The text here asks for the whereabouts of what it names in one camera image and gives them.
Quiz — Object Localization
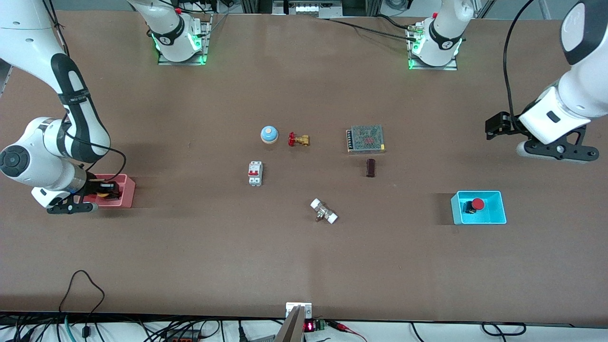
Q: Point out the white mount bracket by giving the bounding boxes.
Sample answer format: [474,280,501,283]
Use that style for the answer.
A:
[285,302,313,319]

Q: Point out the cyan plastic box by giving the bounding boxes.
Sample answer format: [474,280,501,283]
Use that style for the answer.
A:
[450,190,507,225]

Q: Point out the black orange power strip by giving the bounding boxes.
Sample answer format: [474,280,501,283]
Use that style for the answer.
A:
[163,329,201,342]

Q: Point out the black coiled cable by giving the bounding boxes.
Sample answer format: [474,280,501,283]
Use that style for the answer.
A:
[481,322,527,337]

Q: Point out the black cable across table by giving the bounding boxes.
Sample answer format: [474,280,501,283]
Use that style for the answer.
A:
[323,14,419,42]

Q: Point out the grey camera mount bar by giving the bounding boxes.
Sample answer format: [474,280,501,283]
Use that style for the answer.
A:
[274,305,305,342]

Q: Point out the thin black looped cable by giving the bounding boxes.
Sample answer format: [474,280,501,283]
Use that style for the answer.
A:
[58,270,105,339]

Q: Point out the white circuit breaker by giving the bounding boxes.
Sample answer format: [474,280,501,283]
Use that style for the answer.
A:
[247,161,264,187]

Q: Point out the metal valve white caps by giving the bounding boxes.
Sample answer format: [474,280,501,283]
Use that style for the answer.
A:
[310,198,339,225]

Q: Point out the metal mesh power supply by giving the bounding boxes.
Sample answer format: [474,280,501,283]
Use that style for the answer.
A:
[346,124,386,155]

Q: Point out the red clip wire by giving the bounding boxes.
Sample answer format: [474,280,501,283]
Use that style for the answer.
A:
[328,320,367,342]

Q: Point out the pink plastic box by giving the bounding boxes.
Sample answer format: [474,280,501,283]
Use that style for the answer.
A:
[88,174,136,209]

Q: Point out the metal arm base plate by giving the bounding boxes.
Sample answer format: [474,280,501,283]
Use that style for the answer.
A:
[407,23,459,71]
[157,13,212,66]

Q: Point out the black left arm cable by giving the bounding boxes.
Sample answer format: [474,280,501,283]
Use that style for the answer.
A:
[503,0,537,125]

